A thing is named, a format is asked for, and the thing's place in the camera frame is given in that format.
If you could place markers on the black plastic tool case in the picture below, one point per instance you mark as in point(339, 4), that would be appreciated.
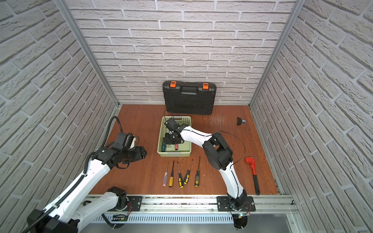
point(189, 97)

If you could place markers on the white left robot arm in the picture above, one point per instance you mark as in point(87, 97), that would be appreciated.
point(64, 214)

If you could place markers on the orange handle screwdriver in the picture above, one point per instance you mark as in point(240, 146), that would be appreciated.
point(171, 176)

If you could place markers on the aluminium corner frame post left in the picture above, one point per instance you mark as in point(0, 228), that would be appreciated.
point(71, 21)

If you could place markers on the green black handle screwdriver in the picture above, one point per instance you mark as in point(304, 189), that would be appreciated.
point(163, 147)

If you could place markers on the aluminium corner frame post right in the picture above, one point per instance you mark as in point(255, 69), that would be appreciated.
point(298, 6)

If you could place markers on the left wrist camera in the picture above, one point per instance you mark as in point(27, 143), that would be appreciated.
point(124, 142)

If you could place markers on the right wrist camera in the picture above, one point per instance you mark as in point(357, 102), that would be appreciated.
point(172, 125)

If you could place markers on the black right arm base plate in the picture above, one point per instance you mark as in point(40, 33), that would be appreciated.
point(227, 204)

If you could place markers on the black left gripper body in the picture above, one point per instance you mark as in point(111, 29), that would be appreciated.
point(137, 153)

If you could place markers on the clear purple handle screwdriver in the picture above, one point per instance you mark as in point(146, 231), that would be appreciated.
point(165, 176)

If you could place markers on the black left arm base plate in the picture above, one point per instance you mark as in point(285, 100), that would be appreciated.
point(133, 201)

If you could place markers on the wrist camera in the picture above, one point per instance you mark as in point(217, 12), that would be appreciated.
point(172, 125)
point(124, 142)

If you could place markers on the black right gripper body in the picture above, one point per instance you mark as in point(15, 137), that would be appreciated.
point(171, 139)

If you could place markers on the aluminium front rail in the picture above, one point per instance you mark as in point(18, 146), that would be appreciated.
point(198, 209)

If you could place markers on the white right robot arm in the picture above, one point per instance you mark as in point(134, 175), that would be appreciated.
point(219, 155)

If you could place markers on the aluminium corner frame post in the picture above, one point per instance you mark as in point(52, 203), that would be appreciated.
point(71, 21)
point(298, 6)

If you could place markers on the yellow black screwdriver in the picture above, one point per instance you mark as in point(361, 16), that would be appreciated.
point(180, 177)
point(187, 176)
point(197, 177)

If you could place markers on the small black round object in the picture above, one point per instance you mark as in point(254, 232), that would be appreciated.
point(240, 121)

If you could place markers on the red pipe wrench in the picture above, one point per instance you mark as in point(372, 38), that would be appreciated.
point(251, 162)

